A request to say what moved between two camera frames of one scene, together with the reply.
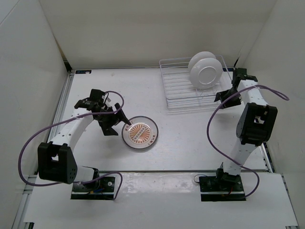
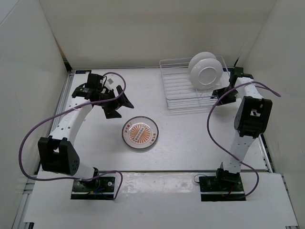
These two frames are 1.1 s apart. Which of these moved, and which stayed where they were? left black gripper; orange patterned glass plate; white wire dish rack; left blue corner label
Moved: left black gripper
Stayed: left blue corner label; orange patterned glass plate; white wire dish rack
